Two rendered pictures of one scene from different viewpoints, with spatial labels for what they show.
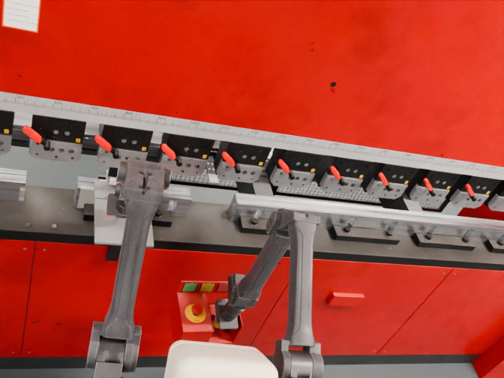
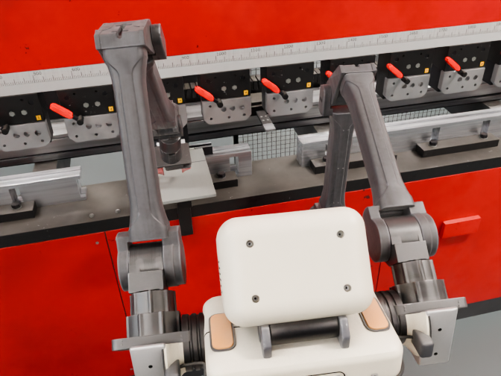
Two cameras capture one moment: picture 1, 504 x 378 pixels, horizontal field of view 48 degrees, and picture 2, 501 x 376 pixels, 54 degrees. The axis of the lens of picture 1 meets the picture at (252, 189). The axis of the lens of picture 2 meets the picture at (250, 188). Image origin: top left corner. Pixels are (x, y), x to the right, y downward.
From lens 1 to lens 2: 0.58 m
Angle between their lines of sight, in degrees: 13
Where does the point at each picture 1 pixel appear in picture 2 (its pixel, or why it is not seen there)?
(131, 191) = (103, 37)
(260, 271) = (333, 173)
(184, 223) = (252, 180)
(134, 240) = (127, 102)
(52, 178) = not seen: hidden behind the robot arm
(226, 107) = (247, 24)
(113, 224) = (170, 185)
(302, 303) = (382, 158)
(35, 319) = not seen: hidden behind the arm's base
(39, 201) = (101, 195)
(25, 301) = (120, 305)
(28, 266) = (108, 263)
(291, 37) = not seen: outside the picture
